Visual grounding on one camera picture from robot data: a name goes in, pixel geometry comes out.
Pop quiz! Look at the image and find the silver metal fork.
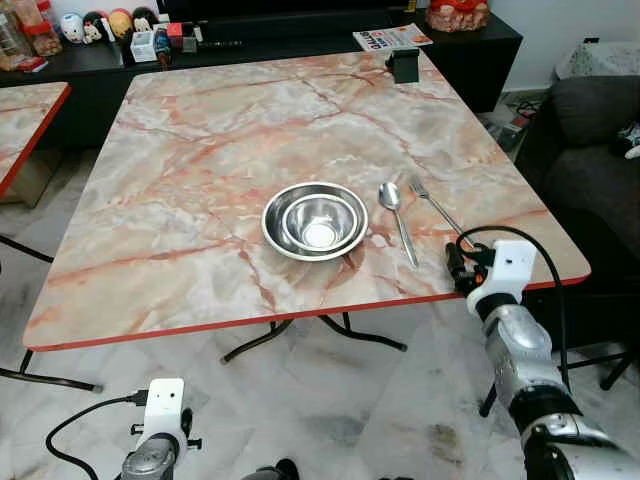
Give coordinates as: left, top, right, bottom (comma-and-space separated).
408, 177, 473, 248

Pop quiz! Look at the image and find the silver metal spoon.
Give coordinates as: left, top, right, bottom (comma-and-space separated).
378, 182, 420, 269

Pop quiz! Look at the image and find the dark grey sofa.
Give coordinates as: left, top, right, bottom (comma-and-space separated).
520, 75, 640, 351

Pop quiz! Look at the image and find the steel bowl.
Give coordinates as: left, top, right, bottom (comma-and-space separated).
282, 194, 363, 252

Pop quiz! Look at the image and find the wide steel plate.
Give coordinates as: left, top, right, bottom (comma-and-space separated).
262, 182, 370, 263

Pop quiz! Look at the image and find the small black box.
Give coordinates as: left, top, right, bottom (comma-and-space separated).
388, 48, 422, 85

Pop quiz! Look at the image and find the black and white stuffed toy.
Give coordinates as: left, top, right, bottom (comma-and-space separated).
615, 120, 640, 159

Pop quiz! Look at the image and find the white and red magazine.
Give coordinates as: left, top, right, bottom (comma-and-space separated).
352, 24, 434, 53

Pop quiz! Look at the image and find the grey patterned cloth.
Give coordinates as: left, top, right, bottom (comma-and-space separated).
555, 42, 640, 81

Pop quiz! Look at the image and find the red plush toy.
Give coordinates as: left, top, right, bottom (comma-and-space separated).
427, 0, 491, 33

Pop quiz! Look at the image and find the black television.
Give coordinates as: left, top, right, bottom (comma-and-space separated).
160, 0, 397, 21

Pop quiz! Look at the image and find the small white box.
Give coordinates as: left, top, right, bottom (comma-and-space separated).
130, 30, 158, 63

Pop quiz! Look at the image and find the yellow figurine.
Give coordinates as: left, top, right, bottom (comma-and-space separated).
108, 8, 133, 39

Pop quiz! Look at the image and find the black and white figurine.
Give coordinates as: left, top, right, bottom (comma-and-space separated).
84, 12, 109, 44

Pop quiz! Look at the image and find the clear jar red lid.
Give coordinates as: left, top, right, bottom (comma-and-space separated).
33, 0, 63, 56

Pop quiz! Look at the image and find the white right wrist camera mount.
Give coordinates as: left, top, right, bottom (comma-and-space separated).
468, 238, 532, 303

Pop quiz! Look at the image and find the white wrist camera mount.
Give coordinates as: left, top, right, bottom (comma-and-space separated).
143, 378, 188, 441
468, 238, 532, 303

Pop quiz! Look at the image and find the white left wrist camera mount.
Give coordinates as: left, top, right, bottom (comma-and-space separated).
143, 378, 188, 441

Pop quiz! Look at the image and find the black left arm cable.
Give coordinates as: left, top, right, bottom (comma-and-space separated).
45, 394, 151, 480

